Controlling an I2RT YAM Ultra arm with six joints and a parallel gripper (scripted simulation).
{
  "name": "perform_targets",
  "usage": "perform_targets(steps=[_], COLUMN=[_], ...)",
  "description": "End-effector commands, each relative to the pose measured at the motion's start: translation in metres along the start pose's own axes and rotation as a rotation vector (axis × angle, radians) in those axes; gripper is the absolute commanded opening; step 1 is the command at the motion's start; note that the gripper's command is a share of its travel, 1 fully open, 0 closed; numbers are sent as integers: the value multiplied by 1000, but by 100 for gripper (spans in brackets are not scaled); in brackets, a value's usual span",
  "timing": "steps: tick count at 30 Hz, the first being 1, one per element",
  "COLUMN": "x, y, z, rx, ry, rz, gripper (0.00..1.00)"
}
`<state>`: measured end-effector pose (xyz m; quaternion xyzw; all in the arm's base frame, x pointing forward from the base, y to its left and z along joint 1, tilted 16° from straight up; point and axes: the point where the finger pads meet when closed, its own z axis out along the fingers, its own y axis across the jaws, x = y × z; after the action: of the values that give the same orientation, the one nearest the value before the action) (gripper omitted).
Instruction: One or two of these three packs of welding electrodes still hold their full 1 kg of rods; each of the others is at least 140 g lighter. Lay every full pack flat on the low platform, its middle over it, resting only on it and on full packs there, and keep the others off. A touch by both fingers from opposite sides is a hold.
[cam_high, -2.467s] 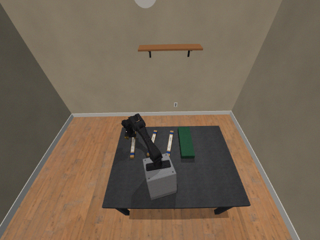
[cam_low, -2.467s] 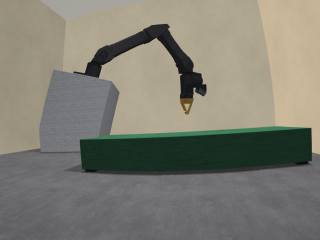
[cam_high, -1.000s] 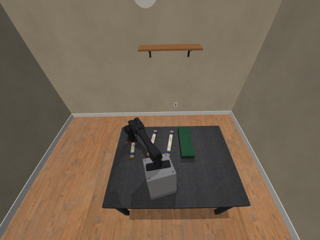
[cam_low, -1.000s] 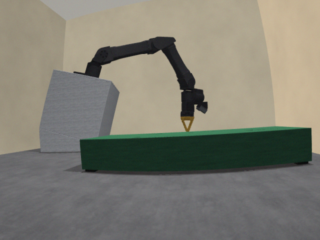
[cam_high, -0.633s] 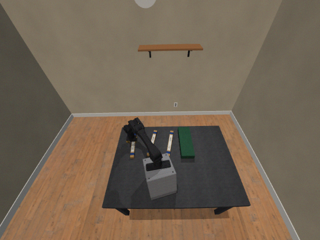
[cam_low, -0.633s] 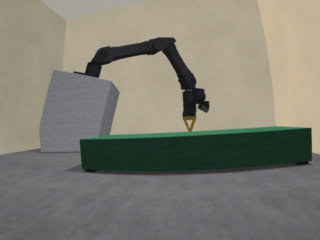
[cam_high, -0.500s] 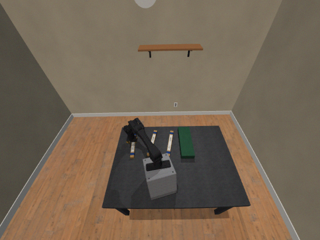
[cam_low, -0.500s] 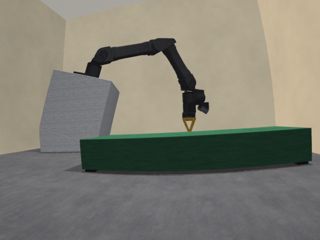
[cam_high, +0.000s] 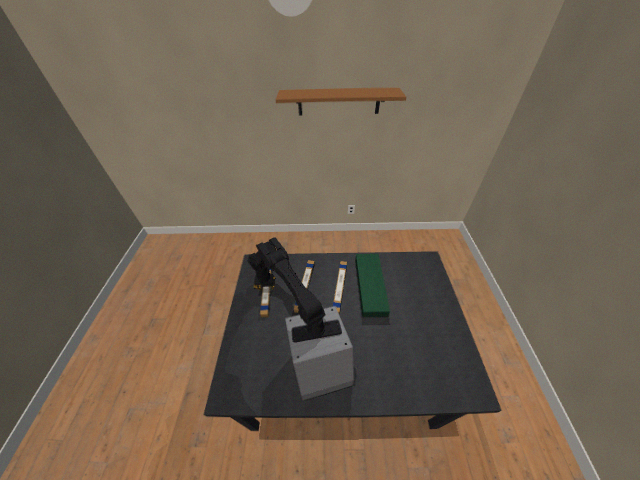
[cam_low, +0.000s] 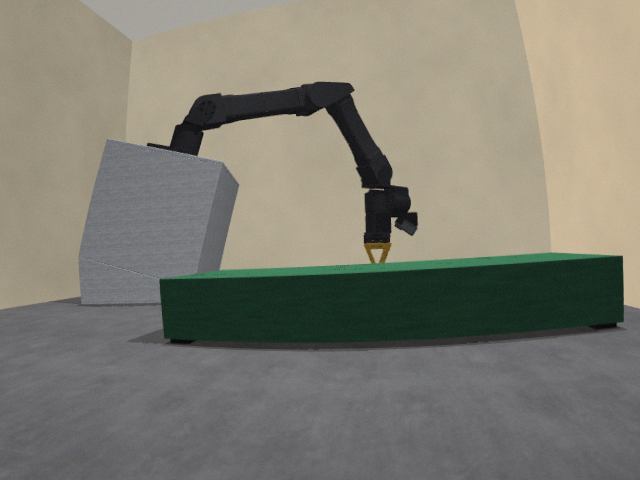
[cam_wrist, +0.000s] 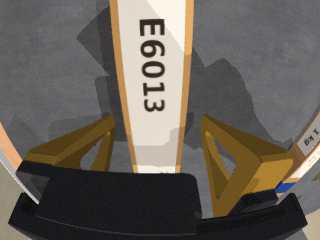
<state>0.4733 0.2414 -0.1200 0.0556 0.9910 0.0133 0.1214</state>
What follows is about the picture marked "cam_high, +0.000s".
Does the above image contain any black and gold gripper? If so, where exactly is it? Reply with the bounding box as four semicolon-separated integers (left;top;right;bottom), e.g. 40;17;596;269
254;273;275;291

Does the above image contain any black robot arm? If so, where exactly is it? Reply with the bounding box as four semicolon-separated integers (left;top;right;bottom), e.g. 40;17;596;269
248;237;342;343

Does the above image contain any brown welding electrode pack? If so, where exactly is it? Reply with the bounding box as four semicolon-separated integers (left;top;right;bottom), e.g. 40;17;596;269
260;287;271;317

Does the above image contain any low green platform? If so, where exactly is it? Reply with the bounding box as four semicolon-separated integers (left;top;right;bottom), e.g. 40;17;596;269
355;254;390;317

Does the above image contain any brown flat pack with blue bands and white label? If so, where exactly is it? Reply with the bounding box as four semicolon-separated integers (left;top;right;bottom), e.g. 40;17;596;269
294;260;314;313

